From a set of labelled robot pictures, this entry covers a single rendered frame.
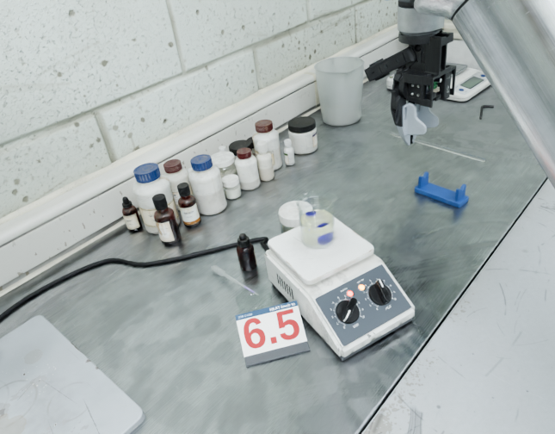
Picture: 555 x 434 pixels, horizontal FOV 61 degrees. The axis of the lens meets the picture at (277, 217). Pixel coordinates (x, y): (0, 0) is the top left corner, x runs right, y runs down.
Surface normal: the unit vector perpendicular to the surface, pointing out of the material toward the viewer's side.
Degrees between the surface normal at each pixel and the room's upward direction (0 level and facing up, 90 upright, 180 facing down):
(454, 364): 0
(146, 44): 90
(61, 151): 90
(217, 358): 0
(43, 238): 90
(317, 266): 0
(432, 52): 90
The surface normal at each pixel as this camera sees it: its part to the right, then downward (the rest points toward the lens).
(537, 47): -0.62, 0.35
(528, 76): -0.76, 0.44
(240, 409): -0.12, -0.82
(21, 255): 0.75, 0.29
